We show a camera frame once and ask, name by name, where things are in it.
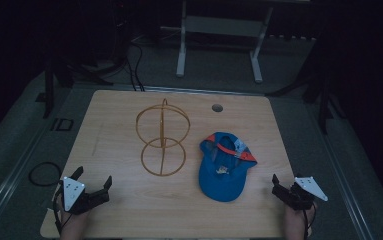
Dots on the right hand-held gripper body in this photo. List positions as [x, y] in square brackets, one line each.
[300, 193]

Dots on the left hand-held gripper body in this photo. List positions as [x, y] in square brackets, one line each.
[73, 196]

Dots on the blue baseball cap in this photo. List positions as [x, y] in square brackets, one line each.
[224, 171]

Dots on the person's left hand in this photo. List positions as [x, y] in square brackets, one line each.
[74, 225]

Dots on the person's right hand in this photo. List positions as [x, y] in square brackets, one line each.
[296, 224]

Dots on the black tripod stand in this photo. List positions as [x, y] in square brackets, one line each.
[54, 83]
[322, 96]

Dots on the white metal desk frame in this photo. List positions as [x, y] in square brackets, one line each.
[220, 26]

